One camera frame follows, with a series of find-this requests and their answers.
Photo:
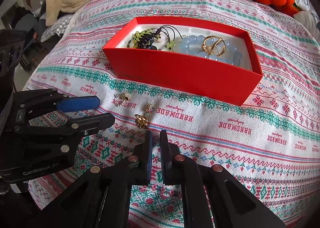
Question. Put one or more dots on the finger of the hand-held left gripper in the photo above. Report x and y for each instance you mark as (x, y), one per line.
(80, 102)
(95, 122)

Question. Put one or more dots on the patterned knit-print blanket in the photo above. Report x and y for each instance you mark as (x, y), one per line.
(225, 130)

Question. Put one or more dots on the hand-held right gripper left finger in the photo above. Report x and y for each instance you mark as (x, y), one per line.
(149, 154)

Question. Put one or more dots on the grey checked cloth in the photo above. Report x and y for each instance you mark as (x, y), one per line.
(55, 30)

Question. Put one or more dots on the pink bead earring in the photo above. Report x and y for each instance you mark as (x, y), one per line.
(123, 99)

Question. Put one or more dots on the red cardboard box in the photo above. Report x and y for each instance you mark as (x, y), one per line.
(175, 72)

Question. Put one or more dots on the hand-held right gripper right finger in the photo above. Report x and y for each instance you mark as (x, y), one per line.
(163, 154)

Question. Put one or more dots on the multicolour stone earring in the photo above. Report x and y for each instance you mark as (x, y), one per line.
(149, 110)

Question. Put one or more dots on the dark chair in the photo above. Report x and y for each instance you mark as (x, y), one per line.
(27, 32)

